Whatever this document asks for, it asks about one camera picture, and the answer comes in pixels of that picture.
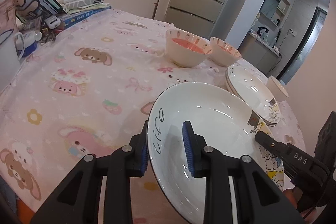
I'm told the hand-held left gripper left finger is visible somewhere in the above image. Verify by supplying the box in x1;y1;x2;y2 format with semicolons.
30;120;150;224

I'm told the blue and white jar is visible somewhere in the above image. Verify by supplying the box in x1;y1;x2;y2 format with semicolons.
20;31;40;56

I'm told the pink printed bag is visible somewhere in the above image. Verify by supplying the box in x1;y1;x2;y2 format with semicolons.
0;0;17;33

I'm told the black door frame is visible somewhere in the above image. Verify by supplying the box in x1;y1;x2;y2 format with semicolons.
276;7;328;80

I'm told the person's right hand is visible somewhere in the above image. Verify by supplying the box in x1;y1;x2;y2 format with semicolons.
285;186;300;210

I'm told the large carrot print bowl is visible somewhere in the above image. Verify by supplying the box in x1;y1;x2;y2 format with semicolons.
165;28;213;68

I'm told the blue book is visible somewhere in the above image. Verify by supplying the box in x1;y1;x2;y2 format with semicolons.
62;6;112;30

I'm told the broom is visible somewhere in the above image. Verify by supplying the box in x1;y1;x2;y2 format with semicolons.
152;0;165;19

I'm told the grey striped tissue box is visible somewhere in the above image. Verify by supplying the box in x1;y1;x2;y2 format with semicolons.
62;0;102;8

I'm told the stack of green papers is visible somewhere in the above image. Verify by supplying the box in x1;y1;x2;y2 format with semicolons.
63;2;111;15

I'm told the bathroom mirror cabinet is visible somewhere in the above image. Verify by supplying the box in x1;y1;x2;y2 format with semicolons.
259;0;290;25

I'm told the small white device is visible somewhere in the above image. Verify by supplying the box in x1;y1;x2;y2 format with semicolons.
45;16;60;29

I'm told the beige vanity cabinet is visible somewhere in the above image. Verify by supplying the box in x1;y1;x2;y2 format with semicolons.
240;31;281;73

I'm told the orange stool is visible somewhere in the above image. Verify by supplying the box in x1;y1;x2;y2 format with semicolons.
16;199;36;215

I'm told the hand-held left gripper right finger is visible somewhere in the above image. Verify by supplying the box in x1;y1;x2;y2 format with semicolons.
182;121;306;224

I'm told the pink cartoon printed tablecloth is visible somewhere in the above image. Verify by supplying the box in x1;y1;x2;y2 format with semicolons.
0;7;306;224

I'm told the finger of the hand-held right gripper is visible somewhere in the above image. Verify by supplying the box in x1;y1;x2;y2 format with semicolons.
254;132;288;159

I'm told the white bowl dark rim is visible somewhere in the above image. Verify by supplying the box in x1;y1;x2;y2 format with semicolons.
266;75;289;102

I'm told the small carrot print bowl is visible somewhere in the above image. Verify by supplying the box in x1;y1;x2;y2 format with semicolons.
209;37;242;67

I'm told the white enamel mug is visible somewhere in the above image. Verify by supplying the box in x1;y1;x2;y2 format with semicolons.
0;28;25;88

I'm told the bunch of keys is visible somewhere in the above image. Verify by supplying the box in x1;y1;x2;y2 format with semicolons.
39;27;57;45

